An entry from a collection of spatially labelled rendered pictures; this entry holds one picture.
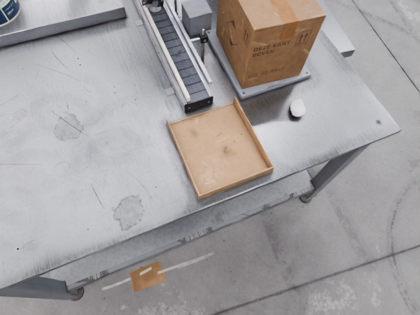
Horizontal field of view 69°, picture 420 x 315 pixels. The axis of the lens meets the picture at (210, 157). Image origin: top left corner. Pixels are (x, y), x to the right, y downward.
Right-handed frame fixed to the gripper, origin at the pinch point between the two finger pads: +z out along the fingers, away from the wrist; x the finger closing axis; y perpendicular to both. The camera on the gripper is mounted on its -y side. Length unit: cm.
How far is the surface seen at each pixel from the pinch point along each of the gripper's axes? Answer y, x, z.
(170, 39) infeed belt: -0.2, 15.5, -2.6
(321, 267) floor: -46, 145, 24
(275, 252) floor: -26, 130, 33
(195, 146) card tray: 7, 57, -21
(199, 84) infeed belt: -2.3, 36.4, -14.6
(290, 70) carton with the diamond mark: -35, 42, -20
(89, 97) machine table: 35.7, 28.1, -3.9
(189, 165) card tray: 12, 62, -24
